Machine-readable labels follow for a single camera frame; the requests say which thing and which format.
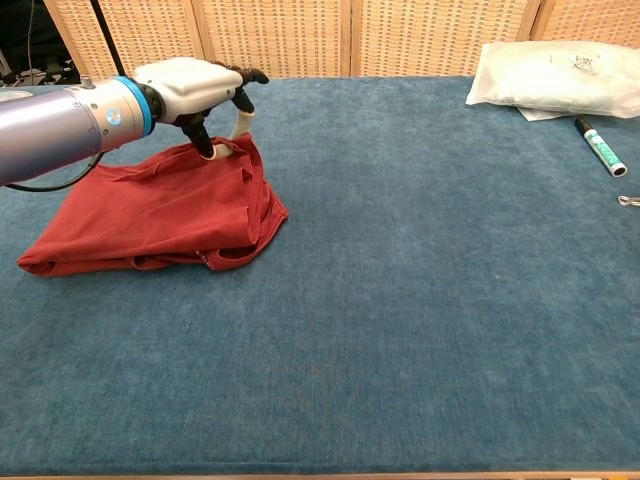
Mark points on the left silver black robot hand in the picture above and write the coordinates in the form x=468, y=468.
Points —
x=195, y=85

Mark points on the red t-shirt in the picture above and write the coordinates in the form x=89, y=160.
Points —
x=160, y=220

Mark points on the left lavender robot arm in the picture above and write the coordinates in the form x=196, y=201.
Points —
x=50, y=125

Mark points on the wicker folding screen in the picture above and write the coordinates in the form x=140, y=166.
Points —
x=300, y=40

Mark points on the white plastic package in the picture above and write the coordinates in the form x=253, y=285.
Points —
x=550, y=80

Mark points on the black tripod stand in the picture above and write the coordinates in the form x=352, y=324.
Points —
x=106, y=35

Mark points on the clear jar of binder clips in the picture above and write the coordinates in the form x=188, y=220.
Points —
x=10, y=95

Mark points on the blue carpet table cover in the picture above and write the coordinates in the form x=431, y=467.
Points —
x=350, y=350

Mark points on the white green marker pen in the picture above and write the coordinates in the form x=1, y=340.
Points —
x=602, y=150

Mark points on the pink binder clip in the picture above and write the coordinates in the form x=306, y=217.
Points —
x=627, y=200

